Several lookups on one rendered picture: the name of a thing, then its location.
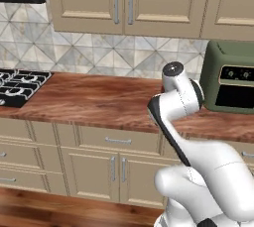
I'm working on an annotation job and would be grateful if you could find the beige base cupboard door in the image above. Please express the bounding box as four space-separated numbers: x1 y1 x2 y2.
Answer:
60 146 121 204
118 153 182 209

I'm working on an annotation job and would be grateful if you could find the green toaster oven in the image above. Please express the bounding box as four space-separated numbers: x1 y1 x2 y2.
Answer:
198 39 254 115

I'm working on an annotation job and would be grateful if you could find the silver base cupboard handle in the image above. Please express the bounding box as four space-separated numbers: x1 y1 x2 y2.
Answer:
120 157 128 183
109 156 117 182

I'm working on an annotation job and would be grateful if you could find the beige drawer front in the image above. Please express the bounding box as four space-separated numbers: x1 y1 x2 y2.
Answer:
227 140 254 173
0 167 51 193
0 140 44 172
74 124 163 157
0 117 35 143

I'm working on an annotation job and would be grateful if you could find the black gas hob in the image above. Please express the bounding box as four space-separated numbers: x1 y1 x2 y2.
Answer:
0 68 54 109

